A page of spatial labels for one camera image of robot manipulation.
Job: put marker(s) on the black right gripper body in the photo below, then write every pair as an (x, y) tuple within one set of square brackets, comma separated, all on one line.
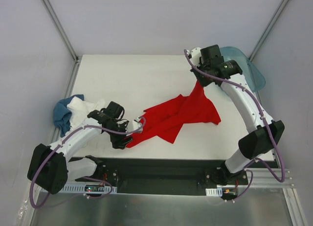
[(202, 77)]

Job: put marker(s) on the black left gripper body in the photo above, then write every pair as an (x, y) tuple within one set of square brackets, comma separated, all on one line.
[(117, 137)]

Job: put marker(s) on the red t shirt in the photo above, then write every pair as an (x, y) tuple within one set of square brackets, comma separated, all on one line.
[(165, 120)]

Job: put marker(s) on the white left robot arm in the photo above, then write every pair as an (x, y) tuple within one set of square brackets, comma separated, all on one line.
[(51, 166)]

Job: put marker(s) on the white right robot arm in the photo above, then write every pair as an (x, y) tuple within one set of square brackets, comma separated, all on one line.
[(217, 65)]

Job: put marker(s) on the white t shirt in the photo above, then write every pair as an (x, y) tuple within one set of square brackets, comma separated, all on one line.
[(80, 109)]

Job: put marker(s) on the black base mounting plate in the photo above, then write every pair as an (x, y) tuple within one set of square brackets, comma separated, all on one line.
[(149, 176)]

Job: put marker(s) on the teal translucent plastic bin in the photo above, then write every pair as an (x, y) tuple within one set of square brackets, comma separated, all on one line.
[(254, 77)]

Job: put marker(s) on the blue t shirt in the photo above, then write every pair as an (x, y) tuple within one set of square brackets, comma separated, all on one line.
[(62, 115)]

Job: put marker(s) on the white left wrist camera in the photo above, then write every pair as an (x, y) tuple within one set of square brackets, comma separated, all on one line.
[(135, 126)]

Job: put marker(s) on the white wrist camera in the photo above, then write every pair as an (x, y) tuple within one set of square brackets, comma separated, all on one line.
[(195, 55), (135, 126)]

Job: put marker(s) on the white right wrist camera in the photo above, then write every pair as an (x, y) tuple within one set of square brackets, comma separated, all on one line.
[(195, 55)]

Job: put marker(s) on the left slotted cable duct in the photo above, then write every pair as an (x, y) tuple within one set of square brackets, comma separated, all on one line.
[(88, 188)]

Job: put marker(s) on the slotted cable duct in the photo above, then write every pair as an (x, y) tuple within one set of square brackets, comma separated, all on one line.
[(88, 188), (214, 192)]

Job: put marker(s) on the right corner aluminium post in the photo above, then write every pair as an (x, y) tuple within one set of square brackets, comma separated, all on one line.
[(269, 27)]

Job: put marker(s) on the corner aluminium post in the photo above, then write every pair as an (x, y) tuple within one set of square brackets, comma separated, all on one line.
[(269, 27), (57, 24)]

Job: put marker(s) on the right slotted cable duct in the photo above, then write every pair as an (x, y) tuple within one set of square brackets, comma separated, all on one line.
[(214, 192)]

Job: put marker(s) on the aluminium rail profile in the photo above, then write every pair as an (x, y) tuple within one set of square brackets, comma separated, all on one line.
[(263, 178)]

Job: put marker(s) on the left corner aluminium post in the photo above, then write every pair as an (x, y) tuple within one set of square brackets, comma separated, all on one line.
[(57, 24)]

